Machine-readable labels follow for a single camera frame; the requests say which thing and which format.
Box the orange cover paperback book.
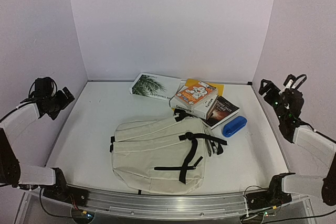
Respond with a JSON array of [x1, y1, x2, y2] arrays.
[[174, 81, 218, 109]]

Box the cream canvas backpack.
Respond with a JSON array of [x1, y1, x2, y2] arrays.
[[110, 109, 227, 195]]

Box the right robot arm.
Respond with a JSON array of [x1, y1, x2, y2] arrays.
[[258, 74, 335, 206]]

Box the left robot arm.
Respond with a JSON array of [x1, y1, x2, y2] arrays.
[[1, 77, 75, 200]]

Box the dark cover paperback book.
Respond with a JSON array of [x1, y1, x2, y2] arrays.
[[203, 96, 240, 130]]

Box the blue pencil case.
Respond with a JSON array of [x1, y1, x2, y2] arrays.
[[222, 116, 247, 137]]

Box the white Decorate book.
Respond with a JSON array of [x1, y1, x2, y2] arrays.
[[170, 95, 218, 120]]

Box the silver black stapler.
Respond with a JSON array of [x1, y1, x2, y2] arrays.
[[205, 140, 224, 157]]

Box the yellow flat book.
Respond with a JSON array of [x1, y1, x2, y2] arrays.
[[183, 79, 224, 96]]

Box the white palm leaf book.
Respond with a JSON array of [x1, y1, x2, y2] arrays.
[[129, 72, 182, 101]]

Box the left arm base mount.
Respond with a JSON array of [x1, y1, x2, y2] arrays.
[[43, 180, 89, 210]]

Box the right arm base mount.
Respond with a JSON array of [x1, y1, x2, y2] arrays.
[[244, 182, 292, 210]]

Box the aluminium front rail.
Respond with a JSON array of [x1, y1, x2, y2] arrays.
[[25, 182, 312, 221]]

